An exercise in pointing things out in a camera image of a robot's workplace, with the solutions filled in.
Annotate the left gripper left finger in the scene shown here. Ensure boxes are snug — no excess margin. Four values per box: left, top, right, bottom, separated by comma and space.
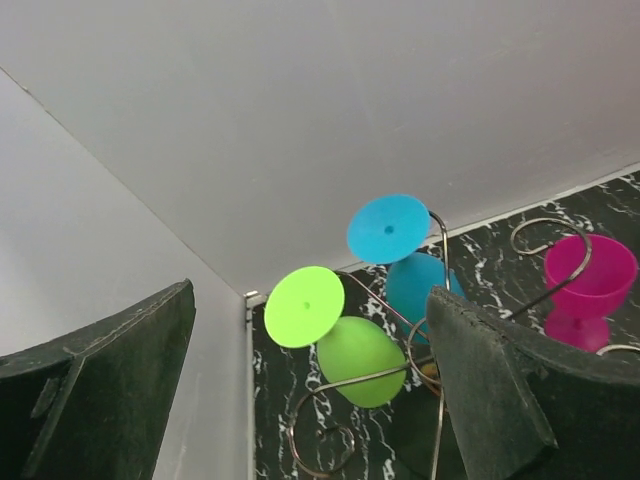
1, 279, 196, 480

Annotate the magenta wine glass back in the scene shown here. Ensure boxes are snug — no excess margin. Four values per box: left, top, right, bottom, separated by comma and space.
544, 234, 638, 352

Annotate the green wine glass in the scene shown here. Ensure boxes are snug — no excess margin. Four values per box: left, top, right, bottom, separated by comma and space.
264, 266, 406, 408

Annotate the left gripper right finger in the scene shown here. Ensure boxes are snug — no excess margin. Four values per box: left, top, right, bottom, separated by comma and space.
427, 287, 639, 479

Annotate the blue wine glass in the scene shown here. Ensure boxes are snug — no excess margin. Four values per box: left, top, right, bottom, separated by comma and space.
346, 194, 465, 334

